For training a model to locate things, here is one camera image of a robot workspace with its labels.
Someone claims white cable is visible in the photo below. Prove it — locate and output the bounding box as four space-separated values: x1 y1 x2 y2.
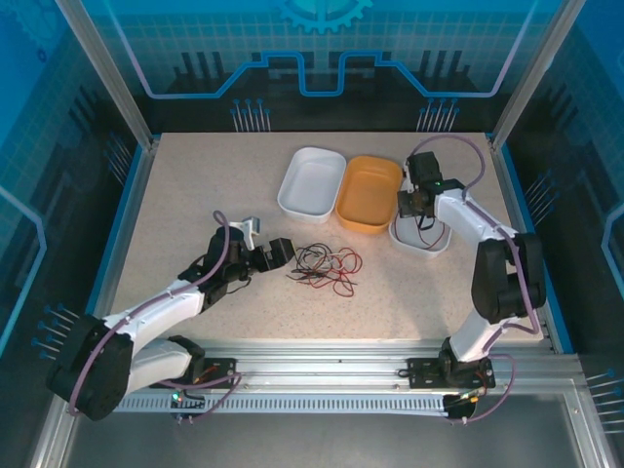
304 251 345 274
299 248 345 274

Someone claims slotted cable tray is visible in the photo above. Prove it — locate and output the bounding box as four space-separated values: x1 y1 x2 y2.
116 389 449 416

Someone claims aluminium frame post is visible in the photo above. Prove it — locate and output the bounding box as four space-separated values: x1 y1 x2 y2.
53 0 160 150
489 0 589 150

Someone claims large white plastic bin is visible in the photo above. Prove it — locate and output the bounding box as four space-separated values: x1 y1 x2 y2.
276 145 348 225

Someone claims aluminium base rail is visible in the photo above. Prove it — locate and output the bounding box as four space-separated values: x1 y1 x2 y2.
116 338 581 389

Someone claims small white plastic bin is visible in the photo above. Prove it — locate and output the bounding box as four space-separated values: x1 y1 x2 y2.
388 214 452 259

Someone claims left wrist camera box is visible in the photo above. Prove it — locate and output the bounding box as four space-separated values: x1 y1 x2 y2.
228 216 264 251

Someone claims orange plastic bin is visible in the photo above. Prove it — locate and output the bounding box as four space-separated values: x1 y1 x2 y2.
334 154 404 237

